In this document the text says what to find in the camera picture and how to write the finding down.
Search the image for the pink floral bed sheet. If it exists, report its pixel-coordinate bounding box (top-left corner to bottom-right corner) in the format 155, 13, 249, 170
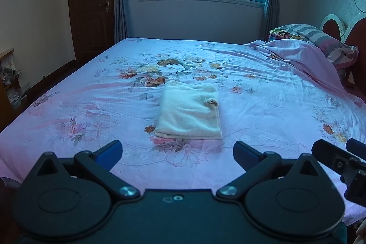
0, 37, 366, 226

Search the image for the striped floral pillow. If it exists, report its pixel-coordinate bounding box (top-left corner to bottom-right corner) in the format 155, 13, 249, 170
268, 24, 358, 69

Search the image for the person's right hand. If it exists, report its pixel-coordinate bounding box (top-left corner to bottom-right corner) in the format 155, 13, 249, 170
354, 219, 366, 244

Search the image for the cream white garment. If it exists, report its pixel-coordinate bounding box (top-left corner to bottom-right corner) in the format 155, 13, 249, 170
154, 80, 222, 140

